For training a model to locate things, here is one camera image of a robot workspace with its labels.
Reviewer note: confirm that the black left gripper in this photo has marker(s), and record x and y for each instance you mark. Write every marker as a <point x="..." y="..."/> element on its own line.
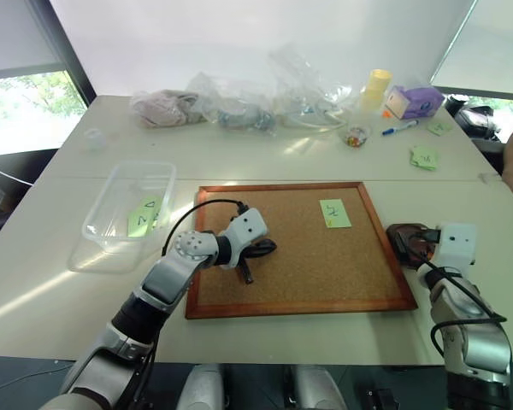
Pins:
<point x="251" y="253"/>

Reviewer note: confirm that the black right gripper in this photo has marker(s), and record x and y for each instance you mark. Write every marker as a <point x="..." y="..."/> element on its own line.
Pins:
<point x="428" y="256"/>

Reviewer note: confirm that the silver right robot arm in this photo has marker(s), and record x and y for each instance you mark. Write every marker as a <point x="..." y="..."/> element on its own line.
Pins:
<point x="470" y="329"/>

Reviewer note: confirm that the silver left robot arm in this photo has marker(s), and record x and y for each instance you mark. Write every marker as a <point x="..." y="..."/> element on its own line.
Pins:
<point x="162" y="277"/>

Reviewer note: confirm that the green sticky note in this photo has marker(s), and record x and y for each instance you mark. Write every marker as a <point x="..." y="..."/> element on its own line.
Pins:
<point x="335" y="213"/>
<point x="144" y="215"/>

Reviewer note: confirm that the green sticky note pad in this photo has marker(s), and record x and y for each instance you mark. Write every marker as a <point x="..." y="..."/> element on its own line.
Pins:
<point x="439" y="127"/>
<point x="423" y="158"/>

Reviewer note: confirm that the clear cup of coloured pushpins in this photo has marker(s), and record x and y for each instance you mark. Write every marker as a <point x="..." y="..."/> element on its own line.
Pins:
<point x="355" y="134"/>

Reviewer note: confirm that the clear plastic box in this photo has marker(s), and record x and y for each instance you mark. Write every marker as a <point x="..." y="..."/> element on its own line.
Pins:
<point x="124" y="218"/>

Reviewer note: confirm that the purple tissue box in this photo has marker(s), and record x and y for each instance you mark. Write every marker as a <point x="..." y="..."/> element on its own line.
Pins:
<point x="414" y="101"/>

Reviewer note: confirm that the wood framed cork board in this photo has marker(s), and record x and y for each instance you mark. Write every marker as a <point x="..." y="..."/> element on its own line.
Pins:
<point x="299" y="265"/>

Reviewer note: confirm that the blue marker pen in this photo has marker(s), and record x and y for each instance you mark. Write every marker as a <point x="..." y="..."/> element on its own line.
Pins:
<point x="401" y="127"/>

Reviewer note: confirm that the silver rounded robot leg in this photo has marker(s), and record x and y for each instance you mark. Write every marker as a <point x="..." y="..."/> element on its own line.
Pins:
<point x="203" y="388"/>
<point x="316" y="388"/>

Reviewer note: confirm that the black bag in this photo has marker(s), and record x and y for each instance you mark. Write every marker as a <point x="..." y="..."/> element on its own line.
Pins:
<point x="474" y="119"/>

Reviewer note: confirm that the clear bag with blue items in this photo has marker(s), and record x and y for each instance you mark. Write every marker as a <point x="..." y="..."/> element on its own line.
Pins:
<point x="243" y="115"/>

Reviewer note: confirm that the small black block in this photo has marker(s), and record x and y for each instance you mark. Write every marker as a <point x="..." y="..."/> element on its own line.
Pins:
<point x="381" y="399"/>

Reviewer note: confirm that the yellow paper cup stack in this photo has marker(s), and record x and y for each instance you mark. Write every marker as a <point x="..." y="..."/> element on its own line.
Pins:
<point x="375" y="90"/>

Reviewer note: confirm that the crumpled clear plastic bag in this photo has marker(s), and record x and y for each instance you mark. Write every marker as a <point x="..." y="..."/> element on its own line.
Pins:
<point x="308" y="94"/>

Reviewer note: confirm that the clear bag with pink cloth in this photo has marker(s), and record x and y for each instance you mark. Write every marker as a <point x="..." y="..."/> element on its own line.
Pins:
<point x="164" y="109"/>

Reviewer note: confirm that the white roller blind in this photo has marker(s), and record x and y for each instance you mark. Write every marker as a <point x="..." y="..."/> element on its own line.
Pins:
<point x="17" y="34"/>
<point x="487" y="47"/>

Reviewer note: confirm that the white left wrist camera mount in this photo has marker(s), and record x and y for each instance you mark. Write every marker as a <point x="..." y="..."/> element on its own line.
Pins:
<point x="249" y="228"/>

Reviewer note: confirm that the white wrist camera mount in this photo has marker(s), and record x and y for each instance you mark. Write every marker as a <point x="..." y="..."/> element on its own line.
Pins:
<point x="249" y="228"/>
<point x="455" y="244"/>

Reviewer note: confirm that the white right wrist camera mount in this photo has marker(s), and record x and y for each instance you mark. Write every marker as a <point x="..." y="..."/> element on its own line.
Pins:
<point x="455" y="244"/>

